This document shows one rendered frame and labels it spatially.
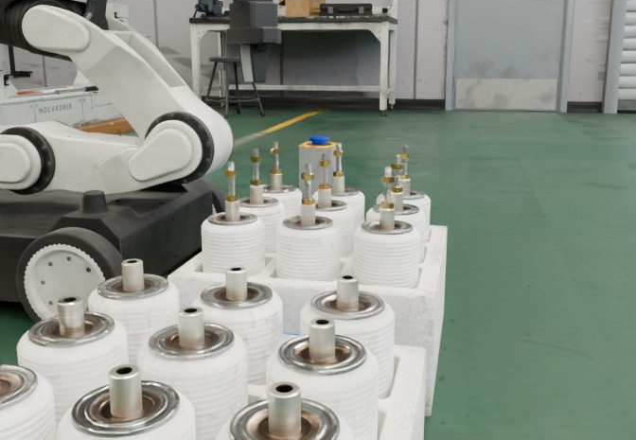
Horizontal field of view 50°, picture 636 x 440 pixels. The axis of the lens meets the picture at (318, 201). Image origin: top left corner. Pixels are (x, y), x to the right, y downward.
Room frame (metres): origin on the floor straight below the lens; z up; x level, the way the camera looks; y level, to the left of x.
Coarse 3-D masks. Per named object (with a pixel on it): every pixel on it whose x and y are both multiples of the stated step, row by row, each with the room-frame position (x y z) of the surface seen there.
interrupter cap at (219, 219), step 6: (210, 216) 1.02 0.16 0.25; (216, 216) 1.02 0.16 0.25; (222, 216) 1.02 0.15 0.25; (240, 216) 1.03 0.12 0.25; (246, 216) 1.02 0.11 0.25; (252, 216) 1.02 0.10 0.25; (210, 222) 0.99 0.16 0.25; (216, 222) 0.98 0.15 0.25; (222, 222) 0.98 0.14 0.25; (228, 222) 0.98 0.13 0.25; (234, 222) 0.98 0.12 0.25; (240, 222) 0.98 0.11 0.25; (246, 222) 0.98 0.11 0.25; (252, 222) 0.99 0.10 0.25
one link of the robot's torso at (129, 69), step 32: (32, 32) 1.36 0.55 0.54; (64, 32) 1.34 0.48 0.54; (96, 32) 1.34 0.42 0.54; (128, 32) 1.44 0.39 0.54; (96, 64) 1.34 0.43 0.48; (128, 64) 1.34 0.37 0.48; (160, 64) 1.44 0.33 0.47; (128, 96) 1.35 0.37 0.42; (160, 96) 1.34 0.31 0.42; (192, 96) 1.41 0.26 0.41; (192, 128) 1.30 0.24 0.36; (224, 128) 1.39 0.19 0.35; (224, 160) 1.40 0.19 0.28
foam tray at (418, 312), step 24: (432, 240) 1.14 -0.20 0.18; (192, 264) 1.01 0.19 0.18; (432, 264) 1.01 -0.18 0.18; (192, 288) 0.95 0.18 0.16; (288, 288) 0.91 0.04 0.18; (312, 288) 0.91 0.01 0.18; (336, 288) 0.90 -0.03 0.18; (360, 288) 0.90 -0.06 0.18; (384, 288) 0.90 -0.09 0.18; (432, 288) 0.90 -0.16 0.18; (288, 312) 0.91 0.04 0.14; (408, 312) 0.88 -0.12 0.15; (432, 312) 0.87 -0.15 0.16; (408, 336) 0.88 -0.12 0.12; (432, 336) 0.87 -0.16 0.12; (432, 360) 0.87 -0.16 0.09; (432, 384) 0.87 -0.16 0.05
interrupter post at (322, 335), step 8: (312, 320) 0.54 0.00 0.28; (320, 320) 0.54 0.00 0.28; (328, 320) 0.54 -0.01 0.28; (312, 328) 0.53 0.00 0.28; (320, 328) 0.53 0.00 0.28; (328, 328) 0.53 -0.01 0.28; (312, 336) 0.53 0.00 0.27; (320, 336) 0.53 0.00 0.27; (328, 336) 0.53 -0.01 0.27; (312, 344) 0.53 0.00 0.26; (320, 344) 0.53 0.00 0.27; (328, 344) 0.53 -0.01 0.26; (312, 352) 0.53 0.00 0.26; (320, 352) 0.53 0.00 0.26; (328, 352) 0.53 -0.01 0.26; (320, 360) 0.53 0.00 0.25; (328, 360) 0.53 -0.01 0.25
